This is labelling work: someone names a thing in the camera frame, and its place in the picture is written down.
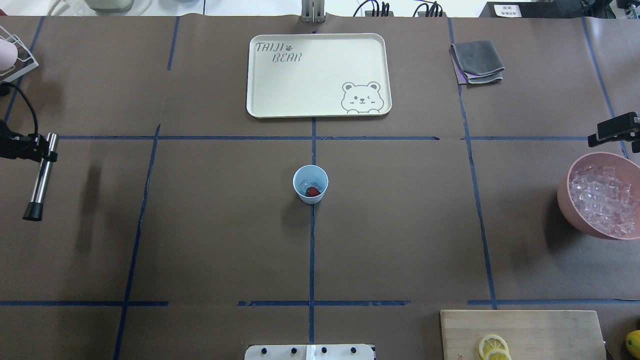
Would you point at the pink cup on rack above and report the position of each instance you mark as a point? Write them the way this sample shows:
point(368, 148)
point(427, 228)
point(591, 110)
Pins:
point(8, 54)

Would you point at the light blue plastic cup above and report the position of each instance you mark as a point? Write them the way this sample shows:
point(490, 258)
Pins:
point(307, 173)

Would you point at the grey folded cloth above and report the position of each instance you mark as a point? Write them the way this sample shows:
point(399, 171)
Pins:
point(478, 57)

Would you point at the steel muddler with black tip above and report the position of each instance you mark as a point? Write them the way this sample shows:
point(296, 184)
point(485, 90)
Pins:
point(35, 207)

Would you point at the white wire cup rack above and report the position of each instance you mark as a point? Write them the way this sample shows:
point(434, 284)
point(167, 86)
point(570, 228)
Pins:
point(26, 60)

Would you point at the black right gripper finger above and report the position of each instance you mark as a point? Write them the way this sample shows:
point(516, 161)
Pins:
point(625, 127)

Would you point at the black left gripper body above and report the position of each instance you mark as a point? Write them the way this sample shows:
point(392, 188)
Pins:
point(20, 146)

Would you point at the lemon slice front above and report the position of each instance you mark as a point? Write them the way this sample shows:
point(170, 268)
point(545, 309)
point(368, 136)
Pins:
point(491, 341)

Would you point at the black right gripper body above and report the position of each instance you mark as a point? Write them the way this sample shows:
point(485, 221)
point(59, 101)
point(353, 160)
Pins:
point(616, 127)

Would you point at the red strawberry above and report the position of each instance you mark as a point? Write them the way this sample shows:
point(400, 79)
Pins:
point(312, 192)

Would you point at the bamboo cutting board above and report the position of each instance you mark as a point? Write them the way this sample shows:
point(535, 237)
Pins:
point(529, 334)

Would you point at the lemon slice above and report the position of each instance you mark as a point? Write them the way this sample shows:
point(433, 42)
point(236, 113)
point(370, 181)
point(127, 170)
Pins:
point(491, 341)
point(497, 354)

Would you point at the clear ice cube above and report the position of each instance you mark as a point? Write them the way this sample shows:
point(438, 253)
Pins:
point(317, 184)
point(304, 188)

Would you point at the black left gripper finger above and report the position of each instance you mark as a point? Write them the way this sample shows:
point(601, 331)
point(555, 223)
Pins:
point(38, 141)
point(44, 155)

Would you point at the whole lemon bottom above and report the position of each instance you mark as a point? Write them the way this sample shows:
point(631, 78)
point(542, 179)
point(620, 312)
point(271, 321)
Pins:
point(632, 343)

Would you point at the cream bear serving tray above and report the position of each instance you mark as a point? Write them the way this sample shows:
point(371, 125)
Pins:
point(318, 75)

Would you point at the pink bowl of ice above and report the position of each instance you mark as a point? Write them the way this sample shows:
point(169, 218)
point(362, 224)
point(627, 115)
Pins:
point(599, 196)

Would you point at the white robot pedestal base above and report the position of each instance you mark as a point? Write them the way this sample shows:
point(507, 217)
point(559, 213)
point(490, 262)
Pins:
point(357, 351)

